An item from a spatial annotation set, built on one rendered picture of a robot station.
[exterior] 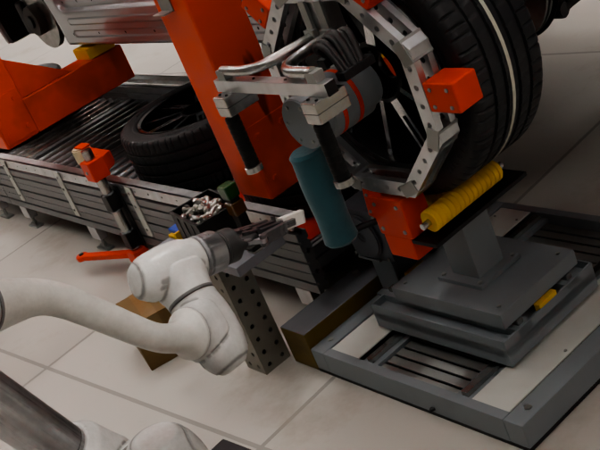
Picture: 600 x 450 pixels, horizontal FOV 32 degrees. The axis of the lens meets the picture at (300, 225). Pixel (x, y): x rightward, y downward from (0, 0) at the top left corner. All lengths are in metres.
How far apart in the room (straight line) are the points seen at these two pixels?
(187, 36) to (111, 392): 1.27
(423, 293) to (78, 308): 1.18
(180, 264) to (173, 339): 0.18
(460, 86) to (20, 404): 1.06
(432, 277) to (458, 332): 0.21
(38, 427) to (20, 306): 0.32
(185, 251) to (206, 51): 0.83
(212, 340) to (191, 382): 1.33
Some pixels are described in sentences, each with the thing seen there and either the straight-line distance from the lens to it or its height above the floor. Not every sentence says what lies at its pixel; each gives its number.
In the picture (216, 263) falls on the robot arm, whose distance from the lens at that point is 2.13.
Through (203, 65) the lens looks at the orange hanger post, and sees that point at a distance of 2.83.
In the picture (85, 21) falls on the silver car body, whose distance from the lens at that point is 4.63.
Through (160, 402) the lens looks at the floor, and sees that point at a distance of 3.32.
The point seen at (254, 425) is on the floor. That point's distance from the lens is 3.00.
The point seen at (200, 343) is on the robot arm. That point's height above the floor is 0.70.
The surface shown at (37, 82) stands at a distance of 4.68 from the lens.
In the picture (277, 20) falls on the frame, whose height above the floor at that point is 1.04.
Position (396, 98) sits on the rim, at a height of 0.78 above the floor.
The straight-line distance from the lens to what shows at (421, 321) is 2.81.
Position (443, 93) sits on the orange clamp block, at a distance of 2.20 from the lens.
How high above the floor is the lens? 1.63
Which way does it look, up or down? 24 degrees down
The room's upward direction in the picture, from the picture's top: 23 degrees counter-clockwise
